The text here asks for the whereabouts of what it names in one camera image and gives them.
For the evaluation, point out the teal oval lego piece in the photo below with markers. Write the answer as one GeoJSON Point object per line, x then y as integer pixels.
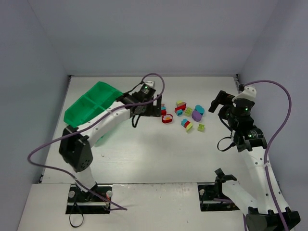
{"type": "Point", "coordinates": [199, 109]}

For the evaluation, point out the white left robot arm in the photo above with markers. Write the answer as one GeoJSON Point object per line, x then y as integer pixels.
{"type": "Point", "coordinates": [76, 150]}

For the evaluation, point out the teal red lime lego stack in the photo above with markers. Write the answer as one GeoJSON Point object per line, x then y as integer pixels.
{"type": "Point", "coordinates": [186, 124]}

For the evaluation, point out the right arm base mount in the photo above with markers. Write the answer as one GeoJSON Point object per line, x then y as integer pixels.
{"type": "Point", "coordinates": [212, 201]}

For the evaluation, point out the lime rectangular lego brick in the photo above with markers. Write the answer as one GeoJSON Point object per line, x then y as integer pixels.
{"type": "Point", "coordinates": [188, 111]}

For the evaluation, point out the lime purple red teal stack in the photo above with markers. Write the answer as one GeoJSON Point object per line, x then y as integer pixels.
{"type": "Point", "coordinates": [180, 107]}

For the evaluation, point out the purple teal red lego stack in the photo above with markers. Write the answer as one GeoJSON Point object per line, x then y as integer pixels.
{"type": "Point", "coordinates": [163, 110]}

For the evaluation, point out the purple oval lego piece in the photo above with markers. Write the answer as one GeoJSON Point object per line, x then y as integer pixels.
{"type": "Point", "coordinates": [196, 116]}

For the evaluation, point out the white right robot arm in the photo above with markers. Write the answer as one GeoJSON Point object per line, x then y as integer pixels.
{"type": "Point", "coordinates": [267, 210]}

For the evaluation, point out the lime square lego brick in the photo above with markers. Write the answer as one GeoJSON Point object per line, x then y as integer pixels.
{"type": "Point", "coordinates": [201, 127]}

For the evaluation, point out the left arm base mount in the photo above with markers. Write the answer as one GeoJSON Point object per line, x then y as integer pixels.
{"type": "Point", "coordinates": [80, 202]}

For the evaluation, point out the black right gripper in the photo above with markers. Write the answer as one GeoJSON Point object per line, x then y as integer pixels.
{"type": "Point", "coordinates": [221, 98]}

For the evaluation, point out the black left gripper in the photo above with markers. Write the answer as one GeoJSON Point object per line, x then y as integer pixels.
{"type": "Point", "coordinates": [156, 106]}

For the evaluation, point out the green divided plastic bin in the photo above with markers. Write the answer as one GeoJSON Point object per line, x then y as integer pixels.
{"type": "Point", "coordinates": [91, 104]}

